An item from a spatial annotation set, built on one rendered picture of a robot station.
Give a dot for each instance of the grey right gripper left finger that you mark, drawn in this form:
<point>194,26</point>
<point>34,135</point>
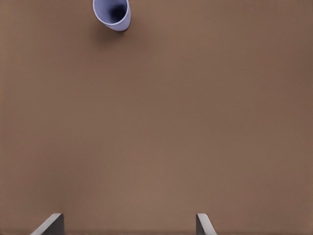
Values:
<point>51,225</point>

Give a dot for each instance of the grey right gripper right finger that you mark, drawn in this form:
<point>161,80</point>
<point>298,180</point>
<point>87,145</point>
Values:
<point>203,224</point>

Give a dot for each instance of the lavender blue cup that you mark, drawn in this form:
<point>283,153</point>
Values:
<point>102,12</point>

